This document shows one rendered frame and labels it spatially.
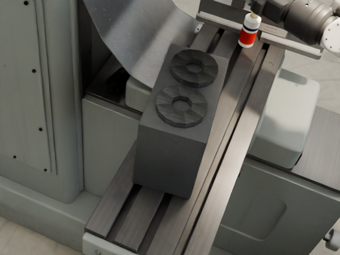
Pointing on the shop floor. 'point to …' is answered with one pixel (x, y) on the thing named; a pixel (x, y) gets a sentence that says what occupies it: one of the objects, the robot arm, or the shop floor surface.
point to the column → (46, 92)
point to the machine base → (52, 214)
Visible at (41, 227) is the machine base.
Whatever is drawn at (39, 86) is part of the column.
